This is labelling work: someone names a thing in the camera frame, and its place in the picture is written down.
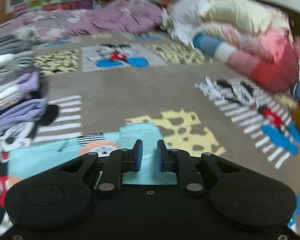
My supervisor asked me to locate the striped red pink rolled quilt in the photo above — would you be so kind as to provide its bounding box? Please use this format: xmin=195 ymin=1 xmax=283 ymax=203
xmin=192 ymin=34 xmax=300 ymax=100

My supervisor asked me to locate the cream ruffled quilt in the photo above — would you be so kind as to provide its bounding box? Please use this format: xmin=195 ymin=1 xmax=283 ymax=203
xmin=202 ymin=0 xmax=293 ymax=42

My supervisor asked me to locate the lavender folded sheet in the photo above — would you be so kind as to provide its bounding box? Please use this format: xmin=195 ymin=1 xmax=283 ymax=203
xmin=0 ymin=98 xmax=47 ymax=133

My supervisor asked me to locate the white crumpled cloth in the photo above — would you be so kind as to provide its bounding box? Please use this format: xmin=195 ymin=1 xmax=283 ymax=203
xmin=160 ymin=0 xmax=211 ymax=48

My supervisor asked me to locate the white patterned folded blanket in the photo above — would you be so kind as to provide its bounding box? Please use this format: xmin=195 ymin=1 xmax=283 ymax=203
xmin=0 ymin=70 xmax=40 ymax=111

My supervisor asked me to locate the brown Mickey Mouse blanket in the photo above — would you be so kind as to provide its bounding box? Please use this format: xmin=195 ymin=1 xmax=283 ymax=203
xmin=0 ymin=34 xmax=300 ymax=235

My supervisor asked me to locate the white rolled towel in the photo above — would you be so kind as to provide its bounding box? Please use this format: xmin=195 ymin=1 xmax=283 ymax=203
xmin=0 ymin=54 xmax=34 ymax=74

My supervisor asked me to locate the grey folded blanket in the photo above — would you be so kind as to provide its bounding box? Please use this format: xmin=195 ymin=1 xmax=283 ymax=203
xmin=0 ymin=32 xmax=39 ymax=55

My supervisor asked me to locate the teal patterned children's garment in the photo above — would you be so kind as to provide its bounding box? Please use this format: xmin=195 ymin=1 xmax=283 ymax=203
xmin=7 ymin=124 xmax=177 ymax=187

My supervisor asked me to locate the purple floral quilt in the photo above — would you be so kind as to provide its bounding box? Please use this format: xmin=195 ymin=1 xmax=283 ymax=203
xmin=0 ymin=0 xmax=162 ymax=43

